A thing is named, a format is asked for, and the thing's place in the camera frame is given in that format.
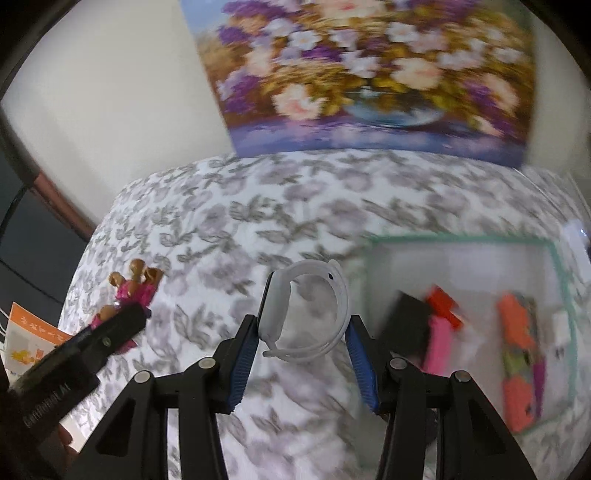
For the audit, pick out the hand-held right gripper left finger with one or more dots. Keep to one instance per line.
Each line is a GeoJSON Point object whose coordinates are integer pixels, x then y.
{"type": "Point", "coordinates": [242, 364]}

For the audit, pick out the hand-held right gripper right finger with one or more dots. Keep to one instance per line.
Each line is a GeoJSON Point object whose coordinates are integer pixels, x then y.
{"type": "Point", "coordinates": [364, 364]}

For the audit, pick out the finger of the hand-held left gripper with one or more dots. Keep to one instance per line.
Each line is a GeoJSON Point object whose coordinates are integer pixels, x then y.
{"type": "Point", "coordinates": [115, 327]}

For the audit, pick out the magenta doll figure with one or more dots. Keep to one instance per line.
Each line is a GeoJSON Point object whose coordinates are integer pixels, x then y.
{"type": "Point", "coordinates": [134, 290]}

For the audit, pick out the black cube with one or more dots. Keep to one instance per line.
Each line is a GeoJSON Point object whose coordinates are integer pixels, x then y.
{"type": "Point", "coordinates": [406, 325]}

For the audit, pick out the white smartwatch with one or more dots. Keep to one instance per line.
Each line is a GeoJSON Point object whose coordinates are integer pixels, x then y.
{"type": "Point", "coordinates": [339, 295]}

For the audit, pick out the pink plastic toy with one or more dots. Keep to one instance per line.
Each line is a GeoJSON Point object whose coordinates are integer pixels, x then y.
{"type": "Point", "coordinates": [438, 344]}

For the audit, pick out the red lip balm tube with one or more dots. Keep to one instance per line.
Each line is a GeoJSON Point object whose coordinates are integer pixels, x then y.
{"type": "Point", "coordinates": [441, 302]}

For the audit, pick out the teal rimmed white box lid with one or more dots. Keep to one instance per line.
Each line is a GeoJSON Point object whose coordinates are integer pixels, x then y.
{"type": "Point", "coordinates": [480, 277]}

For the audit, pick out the green yellow toy block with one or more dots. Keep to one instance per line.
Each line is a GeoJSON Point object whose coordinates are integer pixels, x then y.
{"type": "Point", "coordinates": [515, 362]}

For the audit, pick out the salmon pink notched block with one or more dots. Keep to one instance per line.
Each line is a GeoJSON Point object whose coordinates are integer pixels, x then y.
{"type": "Point", "coordinates": [517, 401]}

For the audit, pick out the magenta marker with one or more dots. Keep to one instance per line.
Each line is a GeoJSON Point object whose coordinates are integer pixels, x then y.
{"type": "Point", "coordinates": [539, 383]}

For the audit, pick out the white charger plug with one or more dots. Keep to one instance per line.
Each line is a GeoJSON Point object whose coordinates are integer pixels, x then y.
{"type": "Point", "coordinates": [561, 332]}

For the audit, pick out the orange cardboard box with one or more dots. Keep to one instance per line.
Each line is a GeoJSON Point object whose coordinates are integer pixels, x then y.
{"type": "Point", "coordinates": [27, 332]}

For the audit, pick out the dark cabinet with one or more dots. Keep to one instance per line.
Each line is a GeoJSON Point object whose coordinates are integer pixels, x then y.
{"type": "Point", "coordinates": [27, 258]}

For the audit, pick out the floral tablecloth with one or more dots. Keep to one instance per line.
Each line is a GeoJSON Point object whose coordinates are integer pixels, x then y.
{"type": "Point", "coordinates": [277, 221]}

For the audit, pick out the white power strip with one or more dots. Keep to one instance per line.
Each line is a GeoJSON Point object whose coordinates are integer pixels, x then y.
{"type": "Point", "coordinates": [575, 230]}

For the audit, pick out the flower painting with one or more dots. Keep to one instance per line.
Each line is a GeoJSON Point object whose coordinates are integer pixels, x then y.
{"type": "Point", "coordinates": [369, 69]}

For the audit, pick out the brown wooden frame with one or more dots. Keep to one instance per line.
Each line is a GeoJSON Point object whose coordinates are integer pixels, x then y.
{"type": "Point", "coordinates": [51, 194]}

